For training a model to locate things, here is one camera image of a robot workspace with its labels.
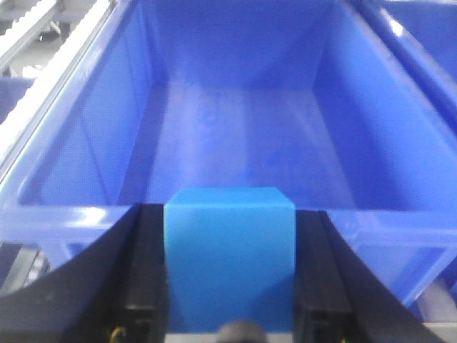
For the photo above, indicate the blue plastic bin left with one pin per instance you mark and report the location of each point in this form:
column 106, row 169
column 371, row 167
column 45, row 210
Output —
column 302, row 96

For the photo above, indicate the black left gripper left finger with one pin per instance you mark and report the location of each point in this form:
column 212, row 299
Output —
column 113, row 291

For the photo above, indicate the white roller conveyor rail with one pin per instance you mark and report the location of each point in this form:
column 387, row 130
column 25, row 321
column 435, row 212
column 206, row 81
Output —
column 41, row 44

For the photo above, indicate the blue cube block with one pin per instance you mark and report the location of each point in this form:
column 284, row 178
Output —
column 230, row 254

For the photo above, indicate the blue bin rear left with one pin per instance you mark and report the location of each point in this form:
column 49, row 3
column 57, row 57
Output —
column 423, row 35

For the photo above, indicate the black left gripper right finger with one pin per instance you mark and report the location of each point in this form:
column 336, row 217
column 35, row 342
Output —
column 337, row 298

